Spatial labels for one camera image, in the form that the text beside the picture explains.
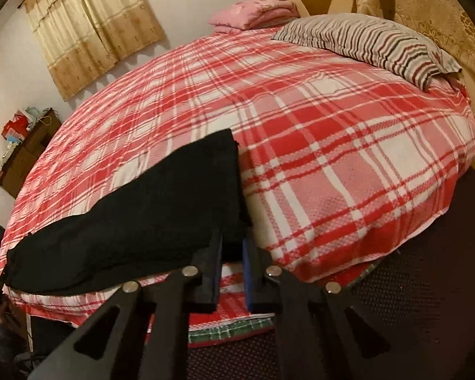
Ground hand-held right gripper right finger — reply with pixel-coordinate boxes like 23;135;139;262
241;238;434;380

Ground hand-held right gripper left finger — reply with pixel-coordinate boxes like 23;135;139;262
26;231;225;380

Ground black pants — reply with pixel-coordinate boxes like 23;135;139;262
6;129;255;296

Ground green plaid sheet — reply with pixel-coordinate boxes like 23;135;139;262
187;312;276;346

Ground red plaid bed blanket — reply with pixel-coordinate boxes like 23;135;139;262
0;27;475;330

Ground dark dotted mattress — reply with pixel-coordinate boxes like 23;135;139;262
187;162;475;380

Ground brown wooden cabinet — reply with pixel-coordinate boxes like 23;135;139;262
0;109;62;199

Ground red paper bag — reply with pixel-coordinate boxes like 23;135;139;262
2;113;31;138

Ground pink folded pillow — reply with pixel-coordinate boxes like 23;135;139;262
208;0;300;35

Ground striped pillow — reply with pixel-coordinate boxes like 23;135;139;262
271;13;463;90

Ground beige window curtain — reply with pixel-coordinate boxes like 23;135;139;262
22;0;168;102

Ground gold floral curtain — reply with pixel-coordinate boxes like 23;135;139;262
336;0;475;88

